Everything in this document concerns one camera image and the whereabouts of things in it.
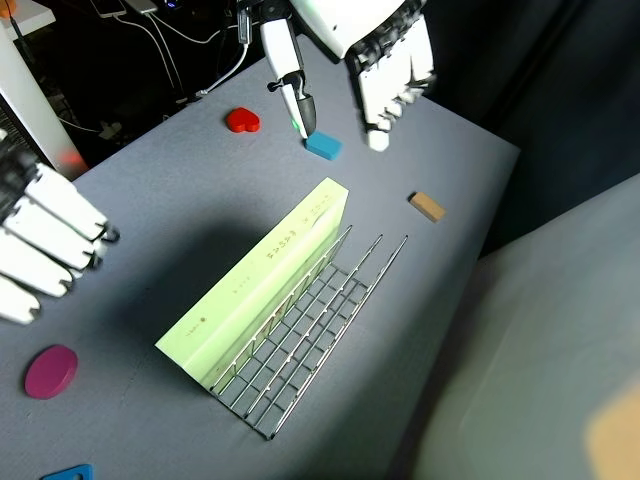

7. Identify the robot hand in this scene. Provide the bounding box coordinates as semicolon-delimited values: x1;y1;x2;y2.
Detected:
257;0;439;153
0;127;121;326

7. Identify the light green book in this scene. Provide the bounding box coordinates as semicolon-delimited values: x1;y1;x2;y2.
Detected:
154;177;350;396

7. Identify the blue rounded block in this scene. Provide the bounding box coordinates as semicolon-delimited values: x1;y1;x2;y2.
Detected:
303;130;344;163

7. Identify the magenta round disc block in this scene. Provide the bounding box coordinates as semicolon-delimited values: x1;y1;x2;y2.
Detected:
23;344;80;401

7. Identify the red heart block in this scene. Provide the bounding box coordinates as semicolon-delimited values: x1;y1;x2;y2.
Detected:
225;106;261;135

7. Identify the grey table cloth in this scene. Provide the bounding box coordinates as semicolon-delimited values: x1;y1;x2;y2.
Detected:
0;49;521;480

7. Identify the tan wooden rectangular block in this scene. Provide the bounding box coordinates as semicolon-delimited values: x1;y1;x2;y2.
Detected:
408;191;447;224

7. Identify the blurred grey foreground shell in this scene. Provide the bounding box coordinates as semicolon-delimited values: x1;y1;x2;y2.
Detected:
414;172;640;480

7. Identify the thick white cable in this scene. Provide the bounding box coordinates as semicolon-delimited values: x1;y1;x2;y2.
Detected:
175;42;250;105

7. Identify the white post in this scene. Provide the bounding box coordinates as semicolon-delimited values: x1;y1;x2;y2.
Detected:
0;0;90;182

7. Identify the thin white charging cable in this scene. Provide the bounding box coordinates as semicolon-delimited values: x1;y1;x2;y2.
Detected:
112;12;180;91
147;12;241;47

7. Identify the blue frame block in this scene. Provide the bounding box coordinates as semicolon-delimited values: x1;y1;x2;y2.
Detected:
39;463;95;480

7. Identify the wire dish rack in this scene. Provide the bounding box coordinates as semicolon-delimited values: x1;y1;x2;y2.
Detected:
209;224;410;442

